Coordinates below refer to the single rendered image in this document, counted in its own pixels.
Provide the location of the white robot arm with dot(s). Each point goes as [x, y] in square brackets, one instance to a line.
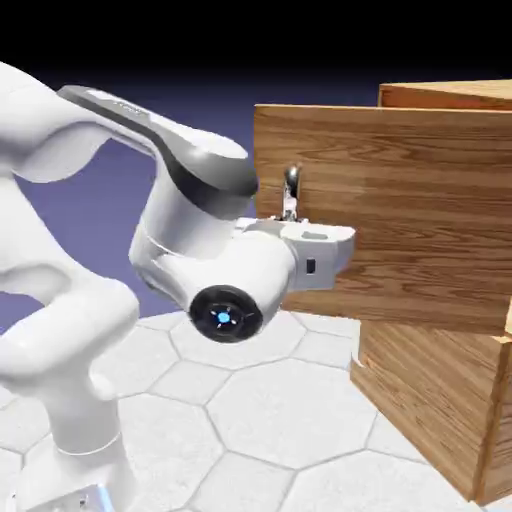
[60, 320]

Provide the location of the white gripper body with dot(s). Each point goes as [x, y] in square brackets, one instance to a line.
[336, 234]

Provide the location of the light wooden cabinet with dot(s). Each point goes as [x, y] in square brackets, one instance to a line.
[492, 420]

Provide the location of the wooden cabinet door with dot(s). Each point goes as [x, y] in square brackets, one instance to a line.
[424, 392]
[420, 180]

